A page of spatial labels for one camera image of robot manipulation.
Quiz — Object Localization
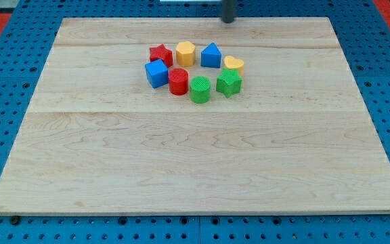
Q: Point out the red cylinder block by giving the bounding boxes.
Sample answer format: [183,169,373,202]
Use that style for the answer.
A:
[169,68,189,96]

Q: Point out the green star block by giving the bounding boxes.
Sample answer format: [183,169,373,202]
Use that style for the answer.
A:
[216,68,242,98]

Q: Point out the light wooden board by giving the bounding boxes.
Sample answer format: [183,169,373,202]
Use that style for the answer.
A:
[0,17,390,216]

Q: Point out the blue triangle block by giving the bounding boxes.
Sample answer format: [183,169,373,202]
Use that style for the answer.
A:
[200,42,221,68]

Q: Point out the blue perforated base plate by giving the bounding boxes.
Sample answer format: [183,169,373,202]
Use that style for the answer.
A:
[0,0,390,243]

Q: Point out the blue cube block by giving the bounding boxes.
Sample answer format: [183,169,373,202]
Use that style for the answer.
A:
[145,59,169,89]

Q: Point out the green cylinder block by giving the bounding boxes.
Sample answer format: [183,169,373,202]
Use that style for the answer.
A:
[190,76,211,104]

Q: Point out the yellow heart block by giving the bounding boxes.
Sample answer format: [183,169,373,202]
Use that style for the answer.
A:
[223,56,244,77]

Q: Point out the yellow hexagon block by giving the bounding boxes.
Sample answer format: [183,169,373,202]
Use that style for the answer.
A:
[176,41,196,67]

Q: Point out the red star block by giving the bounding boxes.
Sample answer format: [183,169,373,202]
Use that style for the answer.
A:
[149,44,173,68]

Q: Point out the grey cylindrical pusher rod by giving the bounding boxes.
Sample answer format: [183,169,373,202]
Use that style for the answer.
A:
[221,0,237,24]

